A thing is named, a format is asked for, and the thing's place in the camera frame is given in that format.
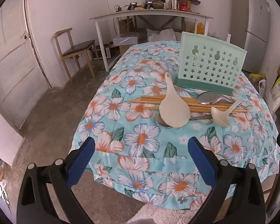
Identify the white sack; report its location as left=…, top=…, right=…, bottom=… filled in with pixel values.
left=146, top=28, right=176, bottom=43

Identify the white plastic ladle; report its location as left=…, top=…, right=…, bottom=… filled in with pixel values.
left=211, top=100, right=242, bottom=127

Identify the white shaggy rug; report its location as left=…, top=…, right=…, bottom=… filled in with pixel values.
left=128, top=204, right=202, bottom=224

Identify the floral blue blanket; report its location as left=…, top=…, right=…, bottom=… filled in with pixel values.
left=69, top=41, right=280, bottom=211

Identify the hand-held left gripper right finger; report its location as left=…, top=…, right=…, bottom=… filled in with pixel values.
left=187, top=136, right=265, bottom=224

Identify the wooden chair with dark seat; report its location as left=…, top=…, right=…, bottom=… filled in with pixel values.
left=54, top=27, right=97, bottom=84

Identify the white panel door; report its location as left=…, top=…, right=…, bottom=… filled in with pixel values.
left=0, top=0, right=52, bottom=129

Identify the yellow plastic bag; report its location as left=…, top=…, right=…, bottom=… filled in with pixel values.
left=248, top=73, right=266, bottom=83

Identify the bundle of wooden chopsticks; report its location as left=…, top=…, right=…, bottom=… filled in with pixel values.
left=129, top=94, right=248, bottom=113

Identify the large metal spoon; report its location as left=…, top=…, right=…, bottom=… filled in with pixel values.
left=197, top=91, right=236, bottom=105

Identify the white plastic bag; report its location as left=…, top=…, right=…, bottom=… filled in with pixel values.
left=258, top=79, right=273, bottom=98

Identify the grey refrigerator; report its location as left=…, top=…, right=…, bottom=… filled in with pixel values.
left=231, top=0, right=271, bottom=74

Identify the orange bag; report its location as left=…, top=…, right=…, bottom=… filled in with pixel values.
left=189, top=20, right=205, bottom=35

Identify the small countertop oven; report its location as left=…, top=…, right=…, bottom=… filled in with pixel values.
left=92, top=44, right=115, bottom=60

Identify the clear plastic storage box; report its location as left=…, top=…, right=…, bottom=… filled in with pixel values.
left=113, top=34, right=140, bottom=46

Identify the green star-cutout utensil holder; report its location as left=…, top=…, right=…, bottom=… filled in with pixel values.
left=173, top=31, right=248, bottom=96

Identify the white plastic rice paddle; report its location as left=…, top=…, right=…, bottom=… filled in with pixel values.
left=159, top=72, right=191, bottom=128

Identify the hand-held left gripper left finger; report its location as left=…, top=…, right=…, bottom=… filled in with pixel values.
left=16, top=136, right=96, bottom=224

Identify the brown cardboard box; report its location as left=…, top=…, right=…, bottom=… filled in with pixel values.
left=118, top=17, right=137, bottom=33

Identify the white desk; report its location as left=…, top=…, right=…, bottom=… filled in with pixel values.
left=89, top=9, right=214, bottom=71

